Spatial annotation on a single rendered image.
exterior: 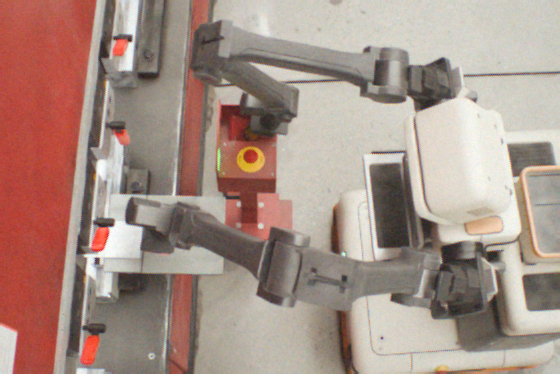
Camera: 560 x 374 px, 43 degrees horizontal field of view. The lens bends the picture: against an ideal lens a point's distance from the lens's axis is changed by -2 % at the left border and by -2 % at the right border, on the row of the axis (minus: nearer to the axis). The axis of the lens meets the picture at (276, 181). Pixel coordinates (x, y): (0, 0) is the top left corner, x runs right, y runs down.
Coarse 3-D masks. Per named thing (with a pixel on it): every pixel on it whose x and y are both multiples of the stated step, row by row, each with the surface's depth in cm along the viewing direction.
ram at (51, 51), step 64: (0, 0) 87; (64, 0) 115; (0, 64) 88; (64, 64) 116; (0, 128) 89; (64, 128) 118; (0, 192) 89; (64, 192) 119; (0, 256) 90; (64, 256) 120; (0, 320) 90
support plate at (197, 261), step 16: (112, 208) 165; (208, 208) 166; (224, 208) 166; (144, 256) 162; (160, 256) 162; (176, 256) 162; (192, 256) 162; (208, 256) 162; (112, 272) 161; (128, 272) 161; (144, 272) 161; (160, 272) 161; (176, 272) 161; (192, 272) 161; (208, 272) 161
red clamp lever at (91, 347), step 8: (88, 328) 130; (96, 328) 130; (104, 328) 131; (96, 336) 128; (88, 344) 126; (96, 344) 127; (88, 352) 125; (96, 352) 126; (80, 360) 124; (88, 360) 124
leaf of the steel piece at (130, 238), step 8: (120, 224) 164; (112, 232) 163; (120, 232) 163; (128, 232) 163; (136, 232) 164; (112, 240) 163; (120, 240) 163; (128, 240) 163; (136, 240) 163; (112, 248) 162; (120, 248) 162; (128, 248) 162; (136, 248) 162; (104, 256) 161; (112, 256) 162; (120, 256) 162; (128, 256) 162; (136, 256) 162
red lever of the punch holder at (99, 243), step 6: (96, 222) 137; (102, 222) 137; (108, 222) 137; (114, 222) 138; (102, 228) 135; (96, 234) 133; (102, 234) 133; (108, 234) 135; (96, 240) 131; (102, 240) 131; (96, 246) 130; (102, 246) 130
